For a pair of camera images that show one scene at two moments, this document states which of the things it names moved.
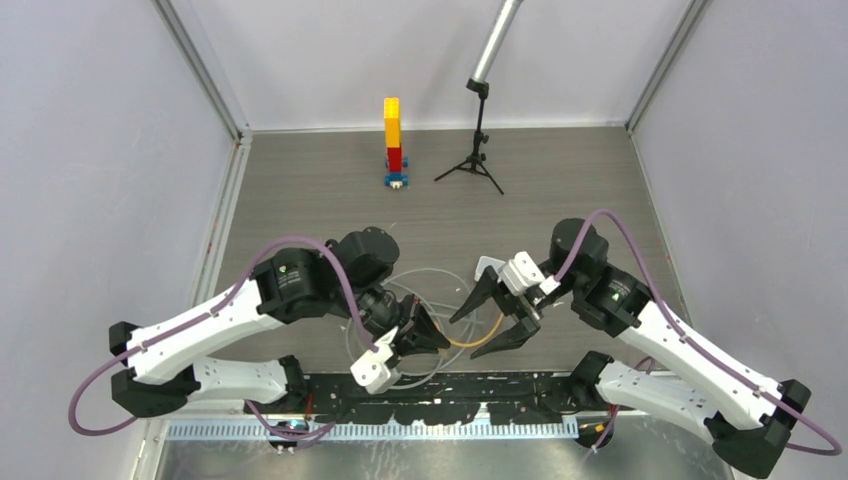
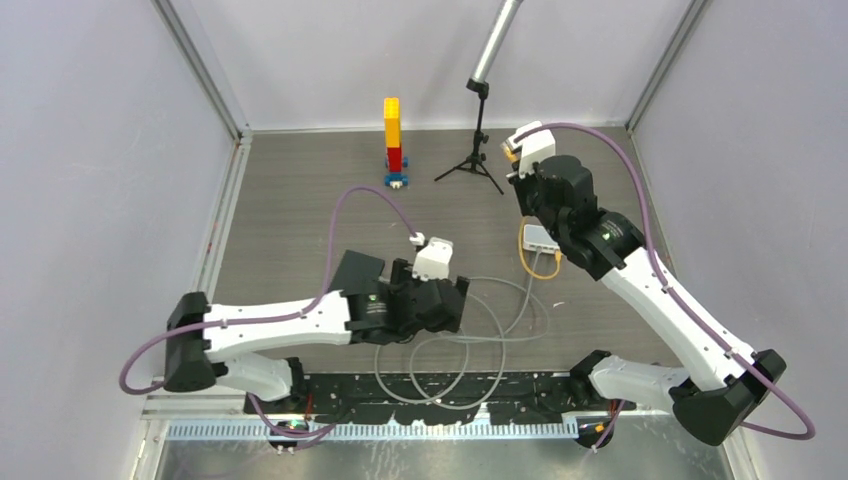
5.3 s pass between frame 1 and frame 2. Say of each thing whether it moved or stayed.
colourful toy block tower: stayed
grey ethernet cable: moved
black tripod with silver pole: stayed
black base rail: stayed
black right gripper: moved
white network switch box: moved
